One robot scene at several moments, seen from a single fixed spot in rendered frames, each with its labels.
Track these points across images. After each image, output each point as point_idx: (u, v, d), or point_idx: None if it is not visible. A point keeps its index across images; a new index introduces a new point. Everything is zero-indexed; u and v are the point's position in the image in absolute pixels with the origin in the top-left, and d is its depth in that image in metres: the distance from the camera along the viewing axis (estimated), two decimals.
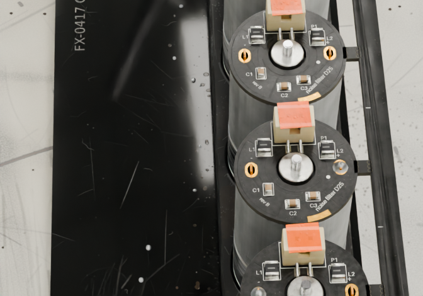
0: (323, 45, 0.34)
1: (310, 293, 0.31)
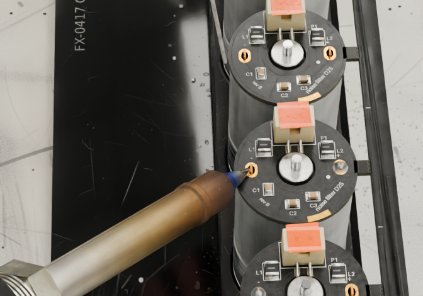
0: (323, 45, 0.34)
1: (310, 293, 0.31)
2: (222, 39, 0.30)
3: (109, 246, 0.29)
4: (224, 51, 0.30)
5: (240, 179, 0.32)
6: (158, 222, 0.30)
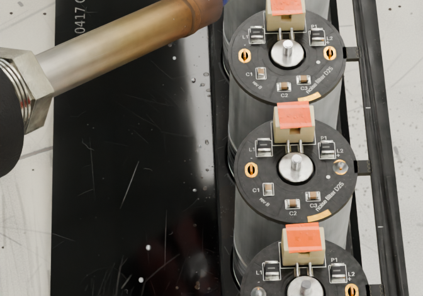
0: (323, 45, 0.34)
1: (310, 293, 0.31)
2: None
3: (97, 41, 0.28)
4: None
5: None
6: (146, 24, 0.29)
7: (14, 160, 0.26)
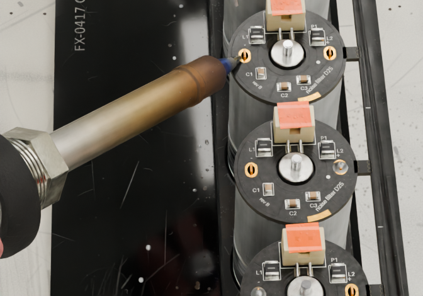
0: (323, 45, 0.34)
1: (310, 293, 0.31)
2: None
3: (107, 118, 0.30)
4: None
5: (233, 65, 0.33)
6: (155, 98, 0.31)
7: (31, 237, 0.28)
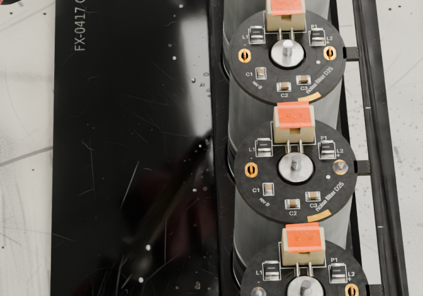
0: (323, 45, 0.34)
1: (310, 293, 0.31)
2: None
3: None
4: None
5: None
6: None
7: None
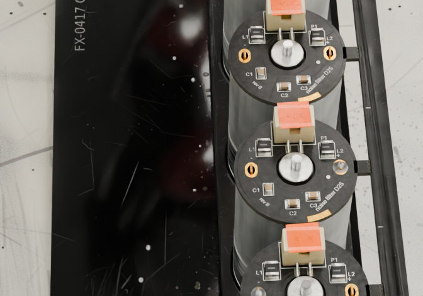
0: (323, 45, 0.34)
1: (310, 293, 0.31)
2: None
3: None
4: None
5: None
6: None
7: None
